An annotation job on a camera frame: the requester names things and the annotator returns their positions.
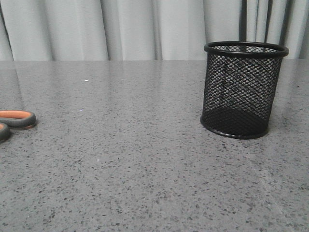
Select black stand pole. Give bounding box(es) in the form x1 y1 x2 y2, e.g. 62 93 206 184
239 0 247 42

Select light grey curtain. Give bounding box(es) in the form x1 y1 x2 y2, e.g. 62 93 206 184
0 0 309 61

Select grey orange handled scissors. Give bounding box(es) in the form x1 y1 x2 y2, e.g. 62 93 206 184
0 110 37 142

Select black mesh pen bucket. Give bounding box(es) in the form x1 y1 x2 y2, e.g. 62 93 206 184
200 41 289 139

